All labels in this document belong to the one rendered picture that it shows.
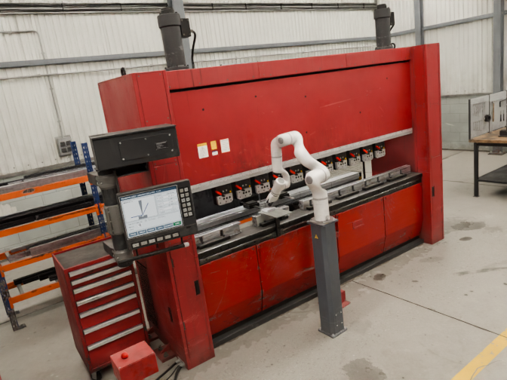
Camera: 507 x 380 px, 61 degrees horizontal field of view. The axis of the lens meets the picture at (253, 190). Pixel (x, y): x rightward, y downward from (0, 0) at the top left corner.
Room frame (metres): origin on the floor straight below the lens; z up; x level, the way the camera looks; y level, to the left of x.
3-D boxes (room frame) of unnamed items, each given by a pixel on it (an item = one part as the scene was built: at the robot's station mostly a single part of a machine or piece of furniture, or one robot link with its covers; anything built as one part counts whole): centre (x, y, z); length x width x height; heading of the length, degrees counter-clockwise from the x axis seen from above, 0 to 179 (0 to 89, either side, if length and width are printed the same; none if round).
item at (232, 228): (3.48, 0.38, 0.92); 0.50 x 0.06 x 0.10; 123
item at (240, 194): (3.65, 0.10, 1.26); 0.15 x 0.09 x 0.17; 123
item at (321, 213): (3.26, -0.52, 1.09); 0.19 x 0.19 x 0.18
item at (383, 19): (4.96, -1.67, 2.54); 0.33 x 0.25 x 0.47; 123
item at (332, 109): (4.13, -0.63, 1.74); 3.00 x 0.08 x 0.80; 123
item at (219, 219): (4.25, -0.26, 0.93); 2.30 x 0.14 x 0.10; 123
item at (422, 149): (5.16, -1.90, 1.15); 0.85 x 0.25 x 2.30; 33
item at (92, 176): (2.84, 0.86, 1.67); 0.40 x 0.24 x 0.07; 123
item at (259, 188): (3.76, -0.07, 1.26); 0.15 x 0.09 x 0.17; 123
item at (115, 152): (2.67, 0.70, 1.53); 0.51 x 0.25 x 0.85; 113
